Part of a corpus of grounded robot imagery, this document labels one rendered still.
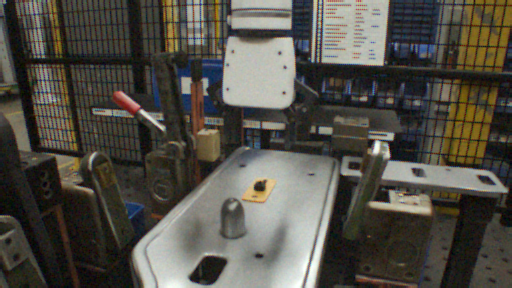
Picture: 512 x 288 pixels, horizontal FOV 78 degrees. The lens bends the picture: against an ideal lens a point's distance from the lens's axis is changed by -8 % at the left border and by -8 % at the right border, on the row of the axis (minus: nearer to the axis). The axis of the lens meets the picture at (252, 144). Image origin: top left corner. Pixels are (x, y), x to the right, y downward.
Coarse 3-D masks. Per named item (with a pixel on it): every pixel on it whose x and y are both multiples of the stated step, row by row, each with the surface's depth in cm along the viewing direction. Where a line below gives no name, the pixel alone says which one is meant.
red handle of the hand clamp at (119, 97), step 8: (120, 96) 57; (120, 104) 58; (128, 104) 57; (136, 104) 58; (136, 112) 57; (144, 112) 58; (144, 120) 57; (152, 120) 57; (152, 128) 57; (160, 128) 57; (160, 136) 57; (184, 144) 57
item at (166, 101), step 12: (156, 60) 52; (168, 60) 53; (180, 60) 52; (156, 72) 53; (168, 72) 55; (156, 84) 53; (168, 84) 53; (168, 96) 53; (180, 96) 56; (168, 108) 54; (180, 108) 57; (168, 120) 55; (180, 120) 57; (168, 132) 55; (180, 132) 58; (180, 144) 56
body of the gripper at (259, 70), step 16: (240, 48) 47; (256, 48) 46; (272, 48) 45; (288, 48) 45; (224, 64) 48; (240, 64) 47; (256, 64) 47; (272, 64) 46; (288, 64) 46; (224, 80) 49; (240, 80) 48; (256, 80) 47; (272, 80) 47; (288, 80) 46; (224, 96) 50; (240, 96) 49; (256, 96) 48; (272, 96) 47; (288, 96) 47
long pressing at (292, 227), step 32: (224, 160) 68; (256, 160) 68; (288, 160) 68; (320, 160) 68; (192, 192) 54; (224, 192) 55; (288, 192) 55; (320, 192) 55; (160, 224) 45; (192, 224) 46; (256, 224) 46; (288, 224) 46; (320, 224) 46; (160, 256) 39; (192, 256) 39; (224, 256) 39; (288, 256) 39; (320, 256) 40
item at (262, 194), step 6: (258, 180) 59; (270, 180) 59; (252, 186) 56; (258, 186) 55; (264, 186) 55; (270, 186) 56; (246, 192) 54; (252, 192) 54; (258, 192) 54; (264, 192) 54; (270, 192) 55; (246, 198) 52; (252, 198) 52; (258, 198) 52; (264, 198) 52
